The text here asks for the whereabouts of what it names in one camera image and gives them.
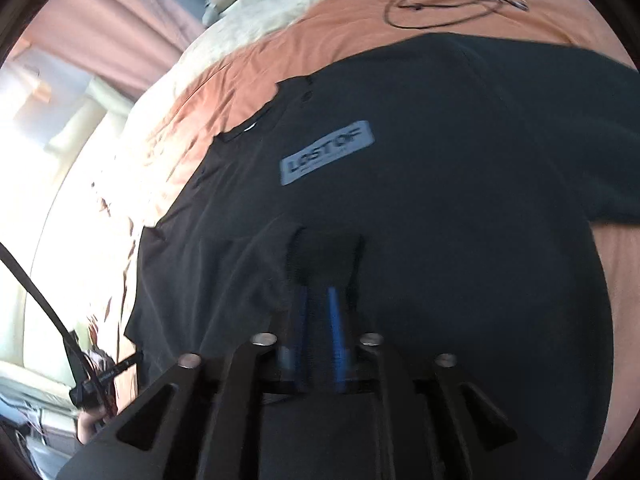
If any pink curtain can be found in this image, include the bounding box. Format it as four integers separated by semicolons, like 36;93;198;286
10;0;216;106

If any orange bed blanket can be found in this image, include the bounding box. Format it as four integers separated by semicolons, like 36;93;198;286
92;0;640;480

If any black T-shirt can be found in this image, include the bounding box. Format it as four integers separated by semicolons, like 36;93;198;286
122;32;640;480

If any black cable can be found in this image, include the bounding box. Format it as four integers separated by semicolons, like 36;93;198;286
0;242;82;361

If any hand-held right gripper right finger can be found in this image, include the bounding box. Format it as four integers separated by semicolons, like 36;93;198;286
324;287;519;480

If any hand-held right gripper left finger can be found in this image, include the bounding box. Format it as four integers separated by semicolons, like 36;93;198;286
57;285;314;480

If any person's left hand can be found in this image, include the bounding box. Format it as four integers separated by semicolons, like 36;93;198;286
75;400;119;447

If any cream blanket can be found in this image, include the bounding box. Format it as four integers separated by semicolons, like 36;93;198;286
122;0;436;171

